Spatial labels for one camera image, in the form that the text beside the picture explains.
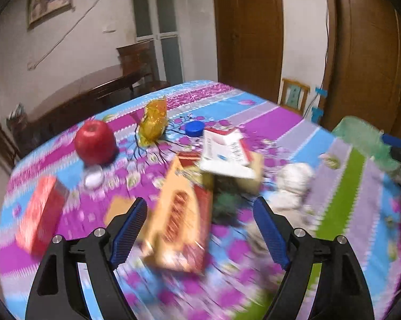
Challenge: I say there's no orange box with red end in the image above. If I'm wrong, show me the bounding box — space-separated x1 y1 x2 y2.
141 153 215 275

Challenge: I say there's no green plastic basin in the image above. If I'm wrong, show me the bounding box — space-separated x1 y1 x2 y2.
331 116 401 177

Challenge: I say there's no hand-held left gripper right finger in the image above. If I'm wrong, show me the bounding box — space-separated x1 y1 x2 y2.
253 197 376 320

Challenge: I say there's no dark wooden table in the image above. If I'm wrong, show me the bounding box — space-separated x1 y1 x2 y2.
27 65 144 141

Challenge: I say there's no thin wall rope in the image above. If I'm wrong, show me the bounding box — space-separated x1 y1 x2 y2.
27 0 128 70

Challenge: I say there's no red apple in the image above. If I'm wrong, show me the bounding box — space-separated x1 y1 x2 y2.
74 120 117 165

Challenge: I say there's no white-red paper packet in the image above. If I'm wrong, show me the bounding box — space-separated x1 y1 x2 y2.
198 127 259 180

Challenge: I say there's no red carton box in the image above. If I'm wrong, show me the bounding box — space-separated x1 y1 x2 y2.
15 175 69 257

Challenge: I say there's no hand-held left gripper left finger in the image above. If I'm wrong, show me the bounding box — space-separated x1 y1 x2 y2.
25 197 148 320

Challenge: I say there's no small light wooden chair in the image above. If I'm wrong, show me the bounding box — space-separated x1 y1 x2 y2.
278 77 311 113

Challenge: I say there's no brown wooden door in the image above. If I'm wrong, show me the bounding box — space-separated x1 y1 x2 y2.
322 0 401 137
212 0 284 102

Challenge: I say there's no yellow snack bag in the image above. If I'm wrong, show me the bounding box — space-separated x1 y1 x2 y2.
135 96 168 147

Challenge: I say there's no dark wooden chair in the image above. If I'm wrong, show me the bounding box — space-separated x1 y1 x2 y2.
0 120 21 167
116 40 171 99

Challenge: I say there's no small white plastic lid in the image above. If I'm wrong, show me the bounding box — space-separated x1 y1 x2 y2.
84 168 104 189

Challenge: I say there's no bag of small goods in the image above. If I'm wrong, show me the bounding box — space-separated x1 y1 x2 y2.
6 103 29 130

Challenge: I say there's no dark green wrapper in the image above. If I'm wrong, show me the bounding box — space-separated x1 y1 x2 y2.
214 178 244 224

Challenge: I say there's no beige sponge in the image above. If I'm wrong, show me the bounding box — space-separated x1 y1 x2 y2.
235 151 264 194

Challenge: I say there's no blue round lid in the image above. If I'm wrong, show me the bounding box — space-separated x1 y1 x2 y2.
184 122 204 138

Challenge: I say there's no framed wall picture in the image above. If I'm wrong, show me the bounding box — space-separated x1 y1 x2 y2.
27 0 73 29

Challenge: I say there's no fluffy white cloth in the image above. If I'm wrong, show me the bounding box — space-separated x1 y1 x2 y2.
274 163 315 209

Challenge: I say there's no frosted glass door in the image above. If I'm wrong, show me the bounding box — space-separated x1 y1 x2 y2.
130 0 184 89

